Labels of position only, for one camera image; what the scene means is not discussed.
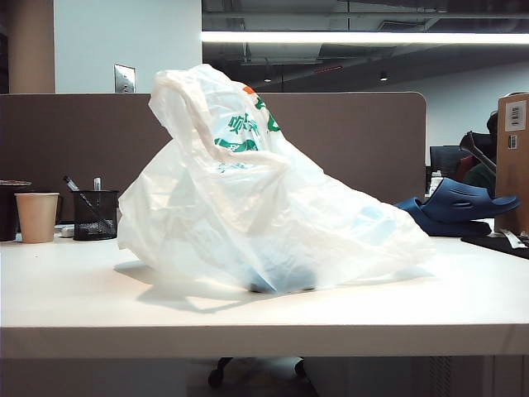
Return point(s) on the white printed plastic bag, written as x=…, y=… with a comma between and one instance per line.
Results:
x=186, y=207

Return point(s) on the black power bank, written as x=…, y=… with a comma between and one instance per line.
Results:
x=289, y=278

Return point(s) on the silver pen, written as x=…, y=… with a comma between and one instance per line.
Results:
x=97, y=184

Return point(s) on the black mesh pen holder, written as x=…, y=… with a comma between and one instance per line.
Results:
x=96, y=215

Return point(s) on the black mesh office chair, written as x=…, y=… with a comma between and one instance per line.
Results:
x=444, y=159

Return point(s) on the brown desk partition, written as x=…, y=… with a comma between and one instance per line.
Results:
x=82, y=136

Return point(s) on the black pen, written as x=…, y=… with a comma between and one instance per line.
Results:
x=71, y=182

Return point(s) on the person in green shirt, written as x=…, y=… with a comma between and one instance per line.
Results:
x=481, y=175

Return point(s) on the beige paper cup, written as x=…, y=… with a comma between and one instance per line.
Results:
x=37, y=219

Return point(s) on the black desk mat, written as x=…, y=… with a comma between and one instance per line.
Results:
x=496, y=244

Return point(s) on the labelled cardboard box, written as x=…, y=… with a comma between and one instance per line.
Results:
x=512, y=173

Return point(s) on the white printed packet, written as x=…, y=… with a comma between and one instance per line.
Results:
x=514, y=239

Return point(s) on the dark lidded container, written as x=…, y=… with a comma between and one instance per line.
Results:
x=7, y=215

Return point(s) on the metal wall switch plate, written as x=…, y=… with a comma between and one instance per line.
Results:
x=125, y=78

